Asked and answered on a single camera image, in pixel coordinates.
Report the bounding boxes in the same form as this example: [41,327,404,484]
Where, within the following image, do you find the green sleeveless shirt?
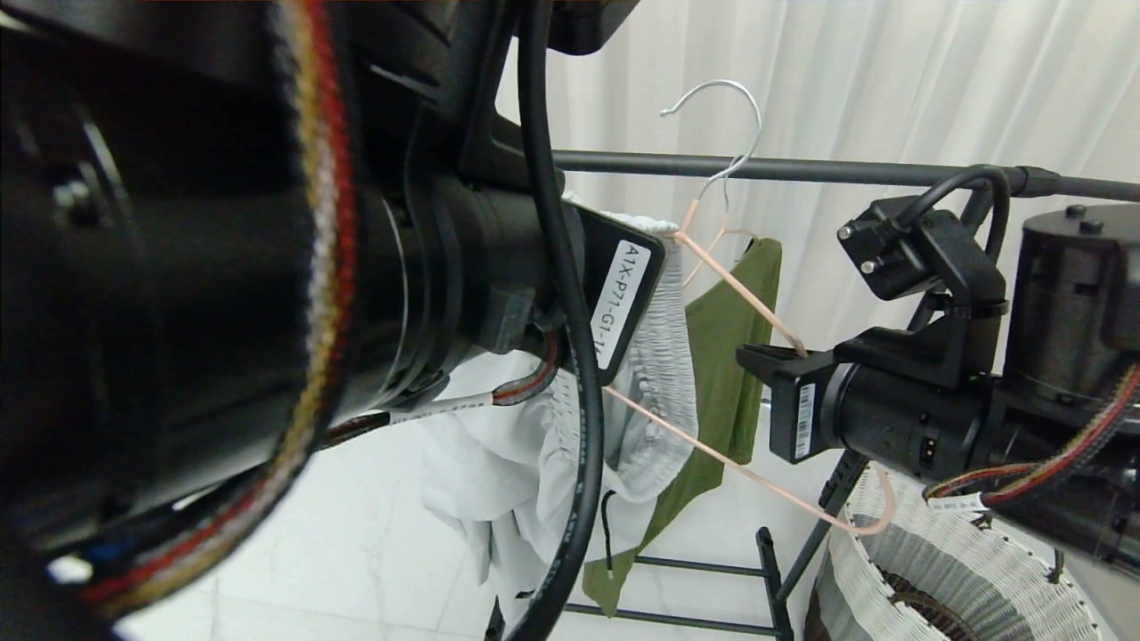
[583,236,785,618]

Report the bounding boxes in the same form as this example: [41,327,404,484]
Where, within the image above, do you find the black clothes rack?
[485,150,1140,641]

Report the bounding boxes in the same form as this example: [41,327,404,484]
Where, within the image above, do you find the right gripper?
[768,354,1007,482]

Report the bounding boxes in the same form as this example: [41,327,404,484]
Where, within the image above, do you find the pink clothes hanger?
[601,80,897,536]
[681,227,758,290]

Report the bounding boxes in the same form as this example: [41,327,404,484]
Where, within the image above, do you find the white curtain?
[494,0,1140,375]

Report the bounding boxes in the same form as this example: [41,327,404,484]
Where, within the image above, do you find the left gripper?
[383,178,667,410]

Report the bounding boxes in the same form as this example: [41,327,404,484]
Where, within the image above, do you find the pale grey shorts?
[419,191,700,606]

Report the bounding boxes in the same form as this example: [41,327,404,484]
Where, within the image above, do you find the white laundry basket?
[806,463,1105,641]

